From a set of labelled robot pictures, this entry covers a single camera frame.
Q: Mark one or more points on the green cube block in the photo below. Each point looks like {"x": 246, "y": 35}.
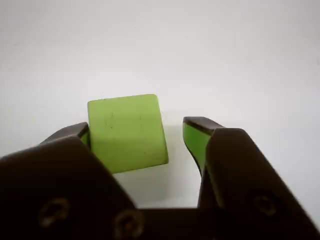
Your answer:
{"x": 125, "y": 130}

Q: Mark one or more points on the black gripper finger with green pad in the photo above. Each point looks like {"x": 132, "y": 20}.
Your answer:
{"x": 50, "y": 180}
{"x": 250, "y": 175}

